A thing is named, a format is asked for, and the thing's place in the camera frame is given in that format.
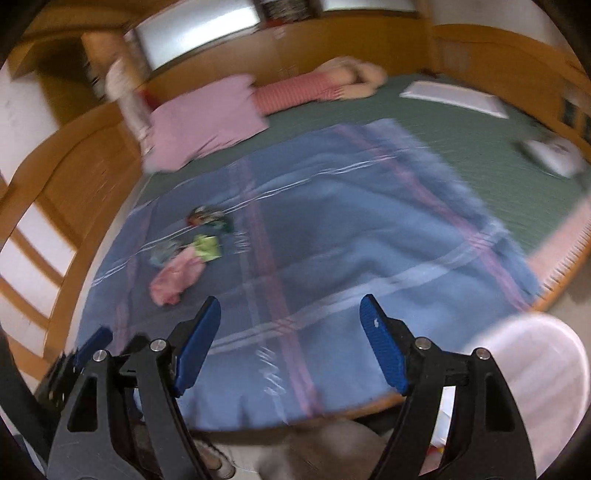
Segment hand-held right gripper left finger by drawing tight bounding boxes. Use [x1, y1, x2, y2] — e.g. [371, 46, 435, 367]
[46, 296, 221, 480]

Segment white flat board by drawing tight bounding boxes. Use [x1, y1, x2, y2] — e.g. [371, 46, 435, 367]
[399, 80, 509, 120]

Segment plush doll in striped dress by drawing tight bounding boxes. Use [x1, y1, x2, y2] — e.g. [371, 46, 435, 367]
[253, 56, 387, 116]

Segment white cloth pile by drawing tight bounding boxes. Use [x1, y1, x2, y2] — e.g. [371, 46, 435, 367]
[105, 58, 155, 153]

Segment pink plastic bag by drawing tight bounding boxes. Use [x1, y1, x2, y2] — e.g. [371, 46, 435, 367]
[150, 249, 204, 306]

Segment white plastic bin bag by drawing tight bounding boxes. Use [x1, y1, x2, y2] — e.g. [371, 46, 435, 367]
[462, 314, 588, 480]

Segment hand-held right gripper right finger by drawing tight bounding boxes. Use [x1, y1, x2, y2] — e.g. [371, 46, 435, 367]
[360, 294, 537, 480]

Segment wooden headboard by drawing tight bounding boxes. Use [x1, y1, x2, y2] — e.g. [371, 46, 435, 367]
[0, 99, 148, 384]

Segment frosted window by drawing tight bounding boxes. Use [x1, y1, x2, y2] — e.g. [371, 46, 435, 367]
[134, 7, 260, 70]

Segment clear plastic bag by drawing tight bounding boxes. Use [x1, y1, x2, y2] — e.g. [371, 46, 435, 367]
[148, 241, 185, 267]

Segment white plastic device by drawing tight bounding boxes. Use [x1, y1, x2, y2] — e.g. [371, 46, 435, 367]
[515, 136, 589, 178]

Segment person's shoe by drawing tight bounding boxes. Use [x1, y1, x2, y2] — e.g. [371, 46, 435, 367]
[194, 438, 236, 480]

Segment wooden wall cabinets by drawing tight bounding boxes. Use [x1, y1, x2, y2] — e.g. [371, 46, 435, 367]
[148, 14, 432, 100]

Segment pink pillow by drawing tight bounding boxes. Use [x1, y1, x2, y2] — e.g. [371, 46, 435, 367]
[143, 74, 271, 172]

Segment bed with green bedspread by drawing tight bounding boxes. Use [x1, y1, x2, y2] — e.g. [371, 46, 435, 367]
[134, 71, 591, 259]

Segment blue plaid blanket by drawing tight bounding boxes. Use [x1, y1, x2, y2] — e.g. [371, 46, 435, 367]
[71, 119, 543, 432]

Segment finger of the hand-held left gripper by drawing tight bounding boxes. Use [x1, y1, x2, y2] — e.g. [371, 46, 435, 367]
[75, 325, 114, 366]

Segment light green paper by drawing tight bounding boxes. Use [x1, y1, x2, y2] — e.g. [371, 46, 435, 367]
[191, 234, 223, 262]

